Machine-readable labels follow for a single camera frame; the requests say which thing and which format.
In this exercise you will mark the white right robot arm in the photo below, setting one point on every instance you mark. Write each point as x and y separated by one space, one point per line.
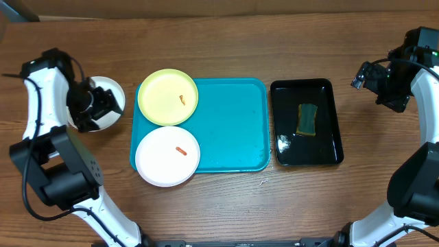
410 70

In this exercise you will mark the pinkish white round plate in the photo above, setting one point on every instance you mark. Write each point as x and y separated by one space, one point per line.
160 164

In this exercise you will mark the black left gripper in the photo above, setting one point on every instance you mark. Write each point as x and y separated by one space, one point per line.
84 122

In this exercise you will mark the black rectangular tray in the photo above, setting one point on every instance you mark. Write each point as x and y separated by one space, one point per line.
292 149

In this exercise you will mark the teal plastic tray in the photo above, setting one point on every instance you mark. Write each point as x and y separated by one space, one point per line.
231 125

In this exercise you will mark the red sauce smear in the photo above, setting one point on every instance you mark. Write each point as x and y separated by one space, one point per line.
180 150

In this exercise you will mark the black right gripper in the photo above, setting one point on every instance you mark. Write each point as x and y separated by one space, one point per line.
399 103

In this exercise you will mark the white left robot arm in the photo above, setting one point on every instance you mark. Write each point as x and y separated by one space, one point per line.
60 176

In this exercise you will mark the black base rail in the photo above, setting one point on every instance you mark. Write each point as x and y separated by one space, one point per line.
304 242

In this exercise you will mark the yellow-green round plate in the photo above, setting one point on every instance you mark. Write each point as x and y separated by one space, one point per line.
167 97

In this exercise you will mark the green and yellow sponge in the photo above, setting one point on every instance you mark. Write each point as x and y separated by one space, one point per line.
306 120

